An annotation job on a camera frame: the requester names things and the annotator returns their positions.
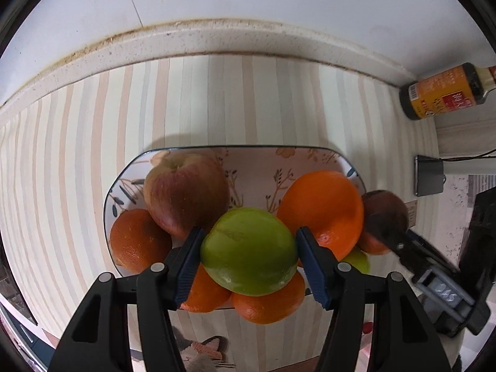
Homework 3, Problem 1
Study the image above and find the floral ceramic plate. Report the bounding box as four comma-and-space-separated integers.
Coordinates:
103, 146, 367, 311

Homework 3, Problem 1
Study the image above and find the green apple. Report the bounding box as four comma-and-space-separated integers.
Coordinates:
341, 248, 370, 274
200, 207, 299, 294

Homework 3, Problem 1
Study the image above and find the black gas stove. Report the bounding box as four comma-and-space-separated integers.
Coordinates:
0, 256, 39, 353

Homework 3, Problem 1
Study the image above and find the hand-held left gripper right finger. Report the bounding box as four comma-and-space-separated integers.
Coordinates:
296, 227, 452, 372

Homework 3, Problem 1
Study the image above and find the black charging cable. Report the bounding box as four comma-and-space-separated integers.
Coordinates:
442, 151, 496, 162

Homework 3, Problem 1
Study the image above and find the striped tablecloth with cat print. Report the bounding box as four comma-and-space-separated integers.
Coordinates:
0, 54, 442, 372

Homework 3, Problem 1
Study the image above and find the red apple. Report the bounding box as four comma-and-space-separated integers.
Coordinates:
144, 153, 231, 239

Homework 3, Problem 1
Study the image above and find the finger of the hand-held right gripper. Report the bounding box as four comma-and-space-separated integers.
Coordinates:
405, 229, 460, 280
364, 213, 413, 270

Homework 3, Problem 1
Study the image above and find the dark sauce bottle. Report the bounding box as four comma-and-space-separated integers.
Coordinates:
399, 62, 496, 121

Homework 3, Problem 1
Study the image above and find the brown passion fruit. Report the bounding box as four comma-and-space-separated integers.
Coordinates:
356, 190, 409, 255

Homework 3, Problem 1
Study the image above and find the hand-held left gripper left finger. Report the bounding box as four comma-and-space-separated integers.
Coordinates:
46, 227, 207, 372

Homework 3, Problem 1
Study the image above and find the small orange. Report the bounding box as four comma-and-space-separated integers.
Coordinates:
180, 263, 233, 313
110, 209, 173, 274
232, 269, 307, 325

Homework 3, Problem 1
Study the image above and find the large orange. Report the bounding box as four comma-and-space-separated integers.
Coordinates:
276, 170, 365, 262

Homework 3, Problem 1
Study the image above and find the black phone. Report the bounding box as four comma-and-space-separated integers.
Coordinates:
415, 155, 445, 197

